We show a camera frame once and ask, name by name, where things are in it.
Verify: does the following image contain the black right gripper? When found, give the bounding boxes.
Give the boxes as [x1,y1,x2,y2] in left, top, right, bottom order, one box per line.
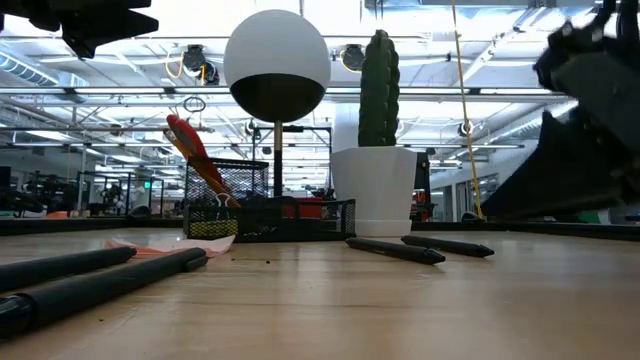
[480,0,640,220]

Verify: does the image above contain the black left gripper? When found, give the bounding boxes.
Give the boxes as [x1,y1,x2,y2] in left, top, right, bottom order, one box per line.
[0,0,160,60]

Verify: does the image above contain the black pen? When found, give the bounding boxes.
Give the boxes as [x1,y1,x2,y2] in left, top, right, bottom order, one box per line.
[345,237,446,266]
[0,247,209,339]
[0,245,137,294]
[401,234,496,259]

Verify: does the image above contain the red-handled scissors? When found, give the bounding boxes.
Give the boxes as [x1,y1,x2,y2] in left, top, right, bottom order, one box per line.
[165,113,226,201]

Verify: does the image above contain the small black binder clip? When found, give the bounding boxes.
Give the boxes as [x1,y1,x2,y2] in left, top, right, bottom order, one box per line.
[214,192,234,221]

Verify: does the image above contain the pink sticky note pad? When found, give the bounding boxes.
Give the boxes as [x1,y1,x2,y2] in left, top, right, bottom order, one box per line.
[103,233,236,260]

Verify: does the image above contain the black mesh desk organizer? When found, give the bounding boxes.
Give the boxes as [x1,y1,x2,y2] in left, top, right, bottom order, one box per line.
[182,157,357,244]

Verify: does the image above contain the white globe table lamp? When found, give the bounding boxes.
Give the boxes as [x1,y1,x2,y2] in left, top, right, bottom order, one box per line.
[223,8,332,201]

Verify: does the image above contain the green cactus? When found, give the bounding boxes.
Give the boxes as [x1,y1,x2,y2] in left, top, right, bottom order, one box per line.
[357,28,401,148]

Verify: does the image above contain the black ceiling cable reel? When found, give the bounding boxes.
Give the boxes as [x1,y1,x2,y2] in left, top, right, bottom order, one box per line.
[181,43,221,86]
[341,43,366,74]

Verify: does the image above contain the yellow hanging cable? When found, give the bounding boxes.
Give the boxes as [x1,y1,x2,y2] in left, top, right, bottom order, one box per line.
[451,0,485,220]

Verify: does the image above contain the black aluminium table frame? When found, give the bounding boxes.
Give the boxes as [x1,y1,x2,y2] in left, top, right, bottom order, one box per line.
[0,217,640,242]

